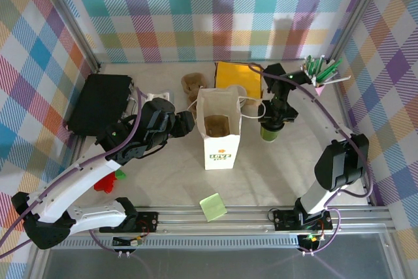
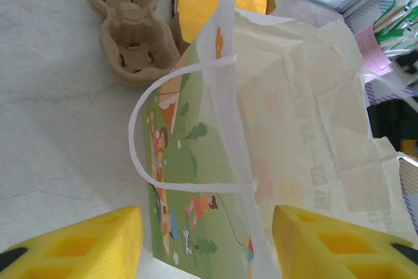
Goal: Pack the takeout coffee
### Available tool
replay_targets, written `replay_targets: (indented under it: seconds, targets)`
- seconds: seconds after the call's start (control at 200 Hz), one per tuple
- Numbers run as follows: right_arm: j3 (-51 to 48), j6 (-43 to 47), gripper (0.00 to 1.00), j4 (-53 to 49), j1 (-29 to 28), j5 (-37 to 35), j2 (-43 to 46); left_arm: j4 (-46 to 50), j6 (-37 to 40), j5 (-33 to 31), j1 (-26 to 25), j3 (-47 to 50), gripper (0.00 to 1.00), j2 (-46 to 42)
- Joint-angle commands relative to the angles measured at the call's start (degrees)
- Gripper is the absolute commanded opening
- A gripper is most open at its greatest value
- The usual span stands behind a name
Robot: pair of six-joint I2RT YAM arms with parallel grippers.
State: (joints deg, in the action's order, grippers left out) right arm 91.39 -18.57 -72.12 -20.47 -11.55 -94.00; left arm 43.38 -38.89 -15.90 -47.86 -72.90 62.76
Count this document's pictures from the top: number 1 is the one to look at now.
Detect green sticky note pad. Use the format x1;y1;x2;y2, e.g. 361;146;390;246
199;193;227;222

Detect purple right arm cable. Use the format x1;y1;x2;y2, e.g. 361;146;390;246
248;63;375;255

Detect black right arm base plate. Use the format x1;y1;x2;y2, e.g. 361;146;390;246
273;209;333;231

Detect aluminium frame post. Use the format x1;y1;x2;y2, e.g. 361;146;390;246
31;0;101;73
325;0;391;63

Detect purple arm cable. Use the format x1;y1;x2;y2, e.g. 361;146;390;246
248;63;375;255
0;86;146;259

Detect grey slotted cable duct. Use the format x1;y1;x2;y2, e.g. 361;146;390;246
52;238;301;251

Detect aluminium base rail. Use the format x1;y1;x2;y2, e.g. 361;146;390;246
35;205;396;238

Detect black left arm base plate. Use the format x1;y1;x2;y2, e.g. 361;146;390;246
130;210;160;233

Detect green paper coffee cup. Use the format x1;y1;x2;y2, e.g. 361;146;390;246
260;125;284;142

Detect white paper takeout bag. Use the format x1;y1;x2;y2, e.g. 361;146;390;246
187;86;267;171

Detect red toy block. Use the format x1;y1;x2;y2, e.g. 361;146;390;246
93;174;117;193

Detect small circuit board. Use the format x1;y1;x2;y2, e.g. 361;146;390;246
112;235;144;248
298;231;326;244

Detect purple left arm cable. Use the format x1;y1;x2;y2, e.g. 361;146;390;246
0;86;146;259

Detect white wrapped straw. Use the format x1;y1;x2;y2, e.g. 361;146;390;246
321;75;352;86

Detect black carrying case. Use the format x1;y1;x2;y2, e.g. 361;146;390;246
67;73;138;138

